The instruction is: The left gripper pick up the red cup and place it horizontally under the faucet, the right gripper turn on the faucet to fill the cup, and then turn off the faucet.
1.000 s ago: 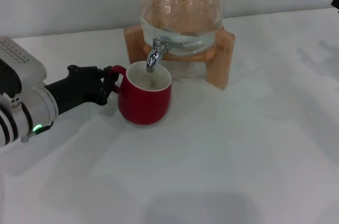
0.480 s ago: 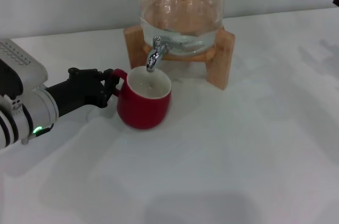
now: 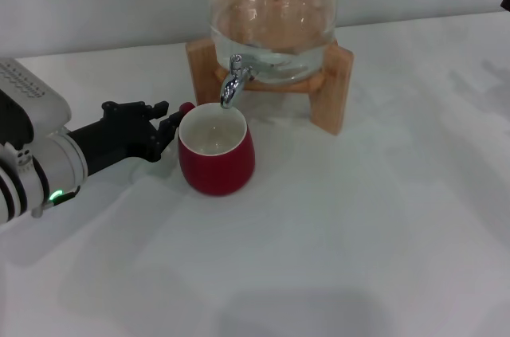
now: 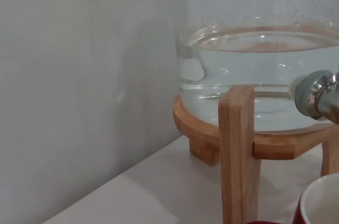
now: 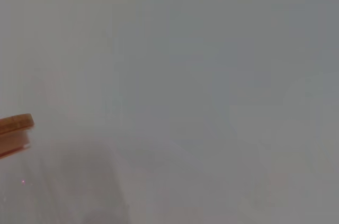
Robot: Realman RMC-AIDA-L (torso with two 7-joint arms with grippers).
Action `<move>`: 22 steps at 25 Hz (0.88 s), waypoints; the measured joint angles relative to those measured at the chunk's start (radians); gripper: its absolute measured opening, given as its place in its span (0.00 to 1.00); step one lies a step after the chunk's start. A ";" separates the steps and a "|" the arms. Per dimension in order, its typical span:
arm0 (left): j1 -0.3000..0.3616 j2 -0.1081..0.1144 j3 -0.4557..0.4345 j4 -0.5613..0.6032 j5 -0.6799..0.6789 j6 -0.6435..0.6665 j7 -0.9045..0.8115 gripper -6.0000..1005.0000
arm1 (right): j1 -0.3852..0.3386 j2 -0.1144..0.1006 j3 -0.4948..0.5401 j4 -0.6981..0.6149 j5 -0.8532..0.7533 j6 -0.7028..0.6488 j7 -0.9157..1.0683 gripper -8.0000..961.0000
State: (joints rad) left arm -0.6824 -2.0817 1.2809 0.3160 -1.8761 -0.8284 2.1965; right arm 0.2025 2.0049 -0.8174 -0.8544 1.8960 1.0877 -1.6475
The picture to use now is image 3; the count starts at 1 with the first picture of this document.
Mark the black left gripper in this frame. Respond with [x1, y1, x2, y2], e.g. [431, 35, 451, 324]
[65, 100, 187, 181]

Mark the chrome faucet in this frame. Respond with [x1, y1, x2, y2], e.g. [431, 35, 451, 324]
[219, 53, 256, 110]

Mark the red ceramic cup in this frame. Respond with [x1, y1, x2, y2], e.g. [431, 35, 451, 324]
[177, 101, 256, 197]

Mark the glass water dispenser jar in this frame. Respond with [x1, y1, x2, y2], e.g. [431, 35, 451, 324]
[206, 0, 342, 85]

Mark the wooden dispenser stand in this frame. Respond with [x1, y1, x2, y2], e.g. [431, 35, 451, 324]
[185, 36, 355, 138]

